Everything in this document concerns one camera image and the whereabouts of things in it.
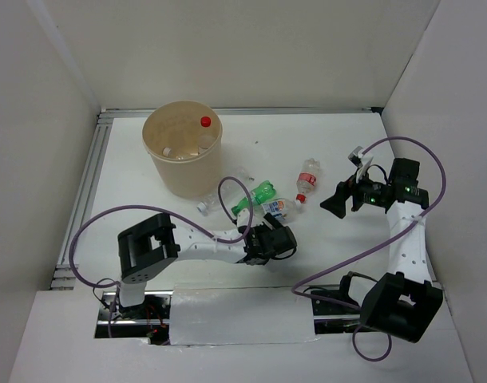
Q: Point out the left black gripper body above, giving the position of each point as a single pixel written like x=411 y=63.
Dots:
x=261 y=228

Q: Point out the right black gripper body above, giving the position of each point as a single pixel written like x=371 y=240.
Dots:
x=366 y=191

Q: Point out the clear bottle red label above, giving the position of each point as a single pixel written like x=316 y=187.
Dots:
x=205 y=139

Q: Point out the clear bottle blue white cap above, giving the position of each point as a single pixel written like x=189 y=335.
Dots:
x=178 y=153

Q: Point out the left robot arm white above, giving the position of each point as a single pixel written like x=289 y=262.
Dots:
x=149 y=247

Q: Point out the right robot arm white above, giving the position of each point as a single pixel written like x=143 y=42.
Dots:
x=403 y=302

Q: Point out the beige round plastic bin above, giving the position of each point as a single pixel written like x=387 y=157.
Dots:
x=183 y=139

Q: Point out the clear bottle blue white label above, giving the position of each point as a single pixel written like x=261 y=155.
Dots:
x=283 y=210

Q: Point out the green plastic bottle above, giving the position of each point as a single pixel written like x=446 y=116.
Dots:
x=261 y=194

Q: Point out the small bottle red label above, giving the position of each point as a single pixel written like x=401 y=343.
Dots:
x=307 y=179

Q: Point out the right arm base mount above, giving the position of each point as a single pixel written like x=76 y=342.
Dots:
x=339 y=316

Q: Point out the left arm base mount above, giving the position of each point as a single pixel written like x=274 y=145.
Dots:
x=149 y=321

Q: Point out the aluminium frame rail back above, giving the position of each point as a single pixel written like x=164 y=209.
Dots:
x=120 y=113

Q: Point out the aluminium frame rail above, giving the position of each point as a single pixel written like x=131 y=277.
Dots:
x=63 y=278
x=120 y=113

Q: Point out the aluminium frame rail left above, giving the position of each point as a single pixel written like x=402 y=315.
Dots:
x=63 y=278

